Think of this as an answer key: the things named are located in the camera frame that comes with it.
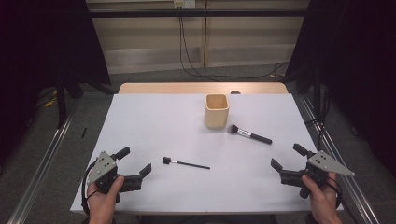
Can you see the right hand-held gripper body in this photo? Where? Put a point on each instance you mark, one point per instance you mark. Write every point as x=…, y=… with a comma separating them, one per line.
x=323, y=163

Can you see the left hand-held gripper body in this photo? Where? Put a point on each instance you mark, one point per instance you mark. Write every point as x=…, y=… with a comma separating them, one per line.
x=102, y=166

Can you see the thick black makeup brush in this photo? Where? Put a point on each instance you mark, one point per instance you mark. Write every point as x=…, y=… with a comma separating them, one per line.
x=253, y=136

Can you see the thin black makeup brush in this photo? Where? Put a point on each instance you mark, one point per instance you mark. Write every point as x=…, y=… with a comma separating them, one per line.
x=190, y=164

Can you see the beige square cup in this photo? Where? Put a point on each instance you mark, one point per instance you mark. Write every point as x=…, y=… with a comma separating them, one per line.
x=216, y=118

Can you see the person's left hand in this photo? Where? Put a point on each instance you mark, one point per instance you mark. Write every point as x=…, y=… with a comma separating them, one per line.
x=102, y=203

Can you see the person's right hand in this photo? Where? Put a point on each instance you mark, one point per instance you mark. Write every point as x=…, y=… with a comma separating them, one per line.
x=323, y=200

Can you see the white table mat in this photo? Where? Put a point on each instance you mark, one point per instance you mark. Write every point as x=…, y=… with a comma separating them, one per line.
x=171, y=130

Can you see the black metal stand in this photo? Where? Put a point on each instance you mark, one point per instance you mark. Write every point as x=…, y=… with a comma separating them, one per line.
x=317, y=99
x=61, y=105

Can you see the wooden table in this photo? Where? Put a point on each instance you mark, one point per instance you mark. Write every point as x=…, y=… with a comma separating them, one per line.
x=171, y=88

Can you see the small yellow floor object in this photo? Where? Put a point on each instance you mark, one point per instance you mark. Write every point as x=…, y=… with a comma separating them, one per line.
x=51, y=101

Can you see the dark round table grommet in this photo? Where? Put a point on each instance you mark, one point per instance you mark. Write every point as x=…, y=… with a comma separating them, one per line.
x=235, y=92

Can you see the black curtain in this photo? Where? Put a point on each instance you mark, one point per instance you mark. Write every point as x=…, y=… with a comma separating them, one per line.
x=37, y=46
x=358, y=46

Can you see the black horizontal bar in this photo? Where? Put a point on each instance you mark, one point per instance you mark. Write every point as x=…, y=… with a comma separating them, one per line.
x=140, y=13

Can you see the aluminium floor rail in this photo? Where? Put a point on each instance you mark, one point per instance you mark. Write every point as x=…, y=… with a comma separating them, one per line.
x=40, y=174
x=342, y=174

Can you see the white wall socket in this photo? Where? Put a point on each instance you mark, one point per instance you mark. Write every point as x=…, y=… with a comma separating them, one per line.
x=184, y=3

